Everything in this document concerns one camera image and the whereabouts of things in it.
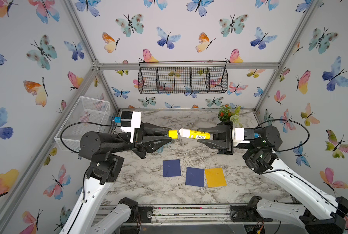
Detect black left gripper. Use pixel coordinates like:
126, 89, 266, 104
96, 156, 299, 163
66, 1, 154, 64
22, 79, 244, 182
108, 123, 168, 161

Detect yellow glue stick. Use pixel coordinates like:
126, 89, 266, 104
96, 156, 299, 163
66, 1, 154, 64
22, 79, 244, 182
179, 128, 211, 139

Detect yellow envelope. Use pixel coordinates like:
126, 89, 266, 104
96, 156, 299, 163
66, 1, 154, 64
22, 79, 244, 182
205, 168, 227, 188

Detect yellow glue stick cap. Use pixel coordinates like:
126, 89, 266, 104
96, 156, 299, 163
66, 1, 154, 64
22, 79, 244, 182
168, 130, 178, 139

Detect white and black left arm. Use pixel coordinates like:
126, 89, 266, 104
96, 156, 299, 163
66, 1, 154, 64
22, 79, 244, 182
61, 123, 172, 234

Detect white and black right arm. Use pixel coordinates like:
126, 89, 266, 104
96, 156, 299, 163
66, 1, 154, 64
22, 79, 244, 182
198, 121, 348, 234

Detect artificial flowers in white pot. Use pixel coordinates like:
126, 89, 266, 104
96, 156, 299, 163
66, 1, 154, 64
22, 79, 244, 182
218, 103, 243, 128

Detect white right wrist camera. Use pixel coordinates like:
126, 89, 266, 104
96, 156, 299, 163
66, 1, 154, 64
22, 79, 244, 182
231, 128, 261, 146

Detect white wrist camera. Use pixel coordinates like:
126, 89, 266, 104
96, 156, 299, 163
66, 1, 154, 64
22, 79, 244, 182
231, 128, 261, 146
112, 111, 142, 143

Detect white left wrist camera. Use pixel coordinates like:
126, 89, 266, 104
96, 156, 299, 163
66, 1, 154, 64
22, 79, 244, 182
112, 111, 142, 143

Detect black wire wall basket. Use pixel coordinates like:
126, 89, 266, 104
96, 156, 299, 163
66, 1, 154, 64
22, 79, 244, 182
136, 60, 228, 95

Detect white mesh wall basket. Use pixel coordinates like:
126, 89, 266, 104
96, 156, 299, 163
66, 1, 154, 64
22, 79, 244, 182
54, 96, 111, 152

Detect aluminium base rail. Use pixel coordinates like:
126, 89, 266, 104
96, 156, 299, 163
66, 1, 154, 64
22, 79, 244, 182
103, 204, 309, 226

